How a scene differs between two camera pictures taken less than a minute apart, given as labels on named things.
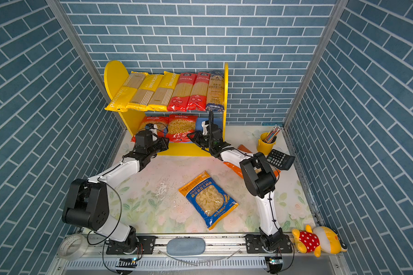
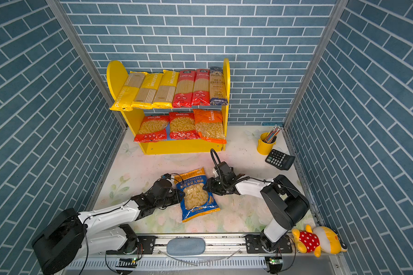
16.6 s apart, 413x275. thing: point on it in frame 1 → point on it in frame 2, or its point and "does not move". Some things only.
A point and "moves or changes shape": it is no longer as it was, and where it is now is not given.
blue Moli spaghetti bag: (215, 94) moves or changes shape
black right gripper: (197, 138) → (210, 187)
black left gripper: (163, 145) → (177, 195)
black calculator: (280, 159) does not move
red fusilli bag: (179, 126) does not move
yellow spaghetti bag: (125, 94) does not move
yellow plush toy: (322, 239) does not move
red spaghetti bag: (180, 94) moves or changes shape
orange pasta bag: (237, 169) → (209, 124)
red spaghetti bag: (197, 100) does not move
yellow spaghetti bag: (160, 98) moves or changes shape
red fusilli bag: (162, 124) does not move
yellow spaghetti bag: (143, 95) does not move
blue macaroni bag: (211, 201) moves or changes shape
